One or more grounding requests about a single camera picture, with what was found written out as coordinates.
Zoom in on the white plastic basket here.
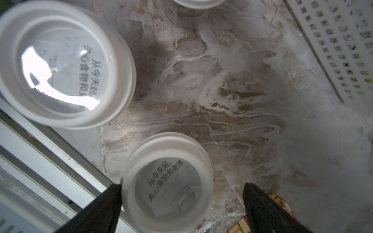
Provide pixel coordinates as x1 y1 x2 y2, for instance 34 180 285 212
287 0 373 112

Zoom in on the white lid yogurt cup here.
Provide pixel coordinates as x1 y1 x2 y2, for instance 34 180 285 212
161 0 224 28
120 132 213 233
1 1 137 130

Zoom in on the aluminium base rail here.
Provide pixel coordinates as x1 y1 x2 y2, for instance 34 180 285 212
0 97 138 233

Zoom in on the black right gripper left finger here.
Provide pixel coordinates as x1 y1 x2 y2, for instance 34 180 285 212
56 184 122 233

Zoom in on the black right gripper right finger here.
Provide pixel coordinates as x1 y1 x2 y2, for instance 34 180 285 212
242 183 310 233

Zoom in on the playing card box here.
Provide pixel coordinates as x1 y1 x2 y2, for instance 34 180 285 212
228 189 300 233

